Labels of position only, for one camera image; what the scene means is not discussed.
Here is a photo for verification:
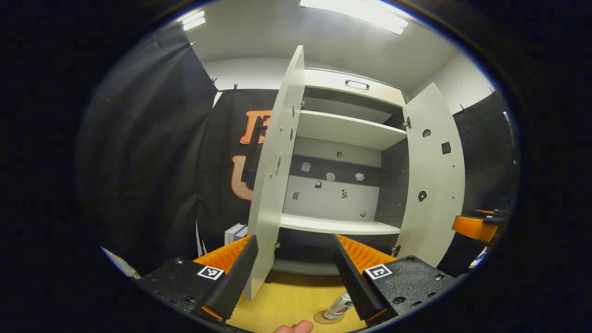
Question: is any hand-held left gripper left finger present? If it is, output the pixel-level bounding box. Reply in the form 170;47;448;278
134;234;259;324

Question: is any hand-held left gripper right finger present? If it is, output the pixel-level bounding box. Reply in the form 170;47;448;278
331;234;463;324

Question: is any white plastic bottle green label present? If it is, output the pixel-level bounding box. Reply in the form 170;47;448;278
324;291;354;321

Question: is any white cabinet door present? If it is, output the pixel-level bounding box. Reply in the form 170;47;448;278
244;45;306;301
397;82;465;269

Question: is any white blue object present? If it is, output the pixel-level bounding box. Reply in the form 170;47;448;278
469;247;489;270

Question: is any round brown coaster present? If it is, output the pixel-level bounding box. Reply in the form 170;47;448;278
314;310;345;325

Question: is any white cabinet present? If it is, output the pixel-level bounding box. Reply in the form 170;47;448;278
271;68;412;278

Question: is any black backdrop cloth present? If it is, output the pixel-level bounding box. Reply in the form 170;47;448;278
76;23;518;278

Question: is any ceiling light panel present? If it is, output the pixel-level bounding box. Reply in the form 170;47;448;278
178;10;206;31
300;0;410;35

